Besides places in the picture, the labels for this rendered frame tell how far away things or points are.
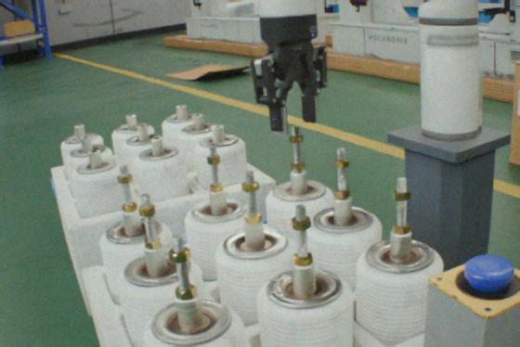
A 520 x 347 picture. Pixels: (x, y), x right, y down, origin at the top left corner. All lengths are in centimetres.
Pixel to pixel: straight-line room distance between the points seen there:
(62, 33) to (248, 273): 645
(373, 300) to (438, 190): 30
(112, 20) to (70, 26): 55
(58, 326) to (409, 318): 66
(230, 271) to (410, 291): 20
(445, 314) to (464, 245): 46
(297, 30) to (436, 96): 24
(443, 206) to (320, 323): 38
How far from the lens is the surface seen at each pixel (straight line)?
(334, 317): 54
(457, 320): 44
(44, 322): 108
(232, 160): 105
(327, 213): 73
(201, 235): 74
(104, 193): 100
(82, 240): 99
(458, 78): 84
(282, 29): 72
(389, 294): 60
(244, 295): 65
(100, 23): 709
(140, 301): 61
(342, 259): 68
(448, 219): 88
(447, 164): 84
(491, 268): 45
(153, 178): 102
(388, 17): 331
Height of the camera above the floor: 54
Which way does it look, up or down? 19 degrees down
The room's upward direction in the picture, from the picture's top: 5 degrees counter-clockwise
